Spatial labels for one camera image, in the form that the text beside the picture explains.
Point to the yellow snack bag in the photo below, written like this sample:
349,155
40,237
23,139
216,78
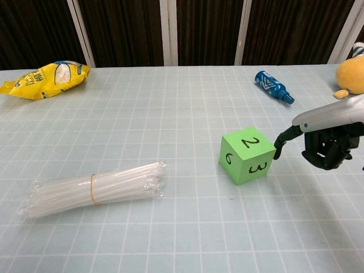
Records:
47,81

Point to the white folding screen frame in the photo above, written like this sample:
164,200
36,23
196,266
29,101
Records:
170,31

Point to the light blue grid tablecloth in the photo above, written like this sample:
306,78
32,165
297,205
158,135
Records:
159,185

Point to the green numbered cube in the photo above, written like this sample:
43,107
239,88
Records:
244,156

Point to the yellow plush toy striped shirt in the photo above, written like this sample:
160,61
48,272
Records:
351,75

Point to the bundle of clear straws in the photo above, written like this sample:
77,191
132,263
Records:
91,187

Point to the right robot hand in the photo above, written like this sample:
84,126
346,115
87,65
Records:
327,133

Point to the blue spray bottle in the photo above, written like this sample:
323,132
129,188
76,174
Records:
273,86

